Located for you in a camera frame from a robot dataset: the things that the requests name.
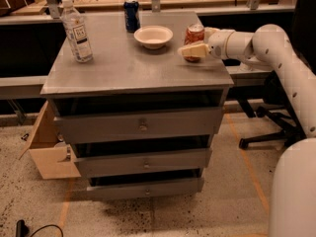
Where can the grey drawer cabinet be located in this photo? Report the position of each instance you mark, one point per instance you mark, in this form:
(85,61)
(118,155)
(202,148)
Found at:
(123,77)

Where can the top grey drawer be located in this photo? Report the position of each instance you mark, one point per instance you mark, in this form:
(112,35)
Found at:
(134,126)

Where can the grey drawer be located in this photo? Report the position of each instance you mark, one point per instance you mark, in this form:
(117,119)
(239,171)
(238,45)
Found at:
(134,126)
(147,189)
(139,163)

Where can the bottom grey drawer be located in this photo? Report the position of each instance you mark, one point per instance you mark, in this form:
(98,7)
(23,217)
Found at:
(147,189)

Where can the orange coke can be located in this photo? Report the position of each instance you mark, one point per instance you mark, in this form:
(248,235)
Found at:
(194,34)

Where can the dark blue soda can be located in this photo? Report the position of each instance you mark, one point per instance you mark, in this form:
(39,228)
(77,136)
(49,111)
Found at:
(132,22)

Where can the clear plastic water bottle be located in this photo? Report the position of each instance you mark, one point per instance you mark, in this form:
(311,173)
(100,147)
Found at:
(74,26)

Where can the middle grey drawer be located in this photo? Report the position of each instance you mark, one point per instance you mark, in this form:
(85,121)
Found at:
(139,163)

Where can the white bowl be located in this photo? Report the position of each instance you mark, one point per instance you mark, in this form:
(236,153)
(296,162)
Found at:
(153,37)

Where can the cardboard box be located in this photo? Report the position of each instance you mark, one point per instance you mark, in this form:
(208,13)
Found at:
(52,156)

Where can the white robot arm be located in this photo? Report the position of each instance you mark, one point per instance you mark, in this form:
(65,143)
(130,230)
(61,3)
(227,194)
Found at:
(293,200)

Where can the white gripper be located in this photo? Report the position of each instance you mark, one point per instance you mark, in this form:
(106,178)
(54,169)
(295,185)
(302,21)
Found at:
(217,43)

